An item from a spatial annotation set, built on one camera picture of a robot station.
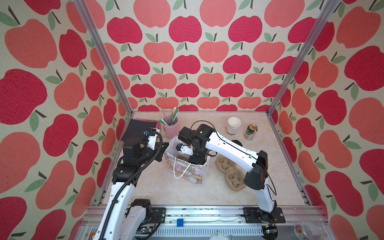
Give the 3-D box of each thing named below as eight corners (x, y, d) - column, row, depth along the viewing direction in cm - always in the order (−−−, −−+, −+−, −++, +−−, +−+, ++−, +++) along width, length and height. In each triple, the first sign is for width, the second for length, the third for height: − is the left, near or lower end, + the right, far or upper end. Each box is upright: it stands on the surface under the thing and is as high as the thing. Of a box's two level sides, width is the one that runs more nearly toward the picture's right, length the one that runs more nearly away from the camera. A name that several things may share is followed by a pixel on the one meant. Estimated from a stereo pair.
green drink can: (245, 141, 106) (249, 131, 97) (243, 133, 110) (247, 124, 101) (253, 141, 106) (259, 131, 97) (251, 133, 110) (256, 124, 101)
